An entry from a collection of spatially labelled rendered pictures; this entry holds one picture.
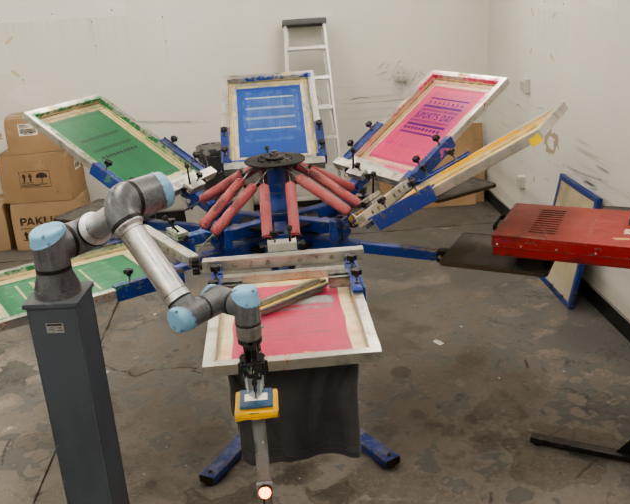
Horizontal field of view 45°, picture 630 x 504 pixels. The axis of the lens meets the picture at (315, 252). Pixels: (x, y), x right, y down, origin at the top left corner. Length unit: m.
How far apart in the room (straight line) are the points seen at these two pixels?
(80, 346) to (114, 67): 4.66
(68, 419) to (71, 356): 0.25
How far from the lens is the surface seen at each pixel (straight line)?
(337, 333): 2.70
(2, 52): 7.28
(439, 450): 3.75
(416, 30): 7.06
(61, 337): 2.66
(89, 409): 2.77
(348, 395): 2.67
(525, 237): 3.16
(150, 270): 2.17
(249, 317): 2.15
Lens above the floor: 2.17
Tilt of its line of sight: 20 degrees down
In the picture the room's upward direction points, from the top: 4 degrees counter-clockwise
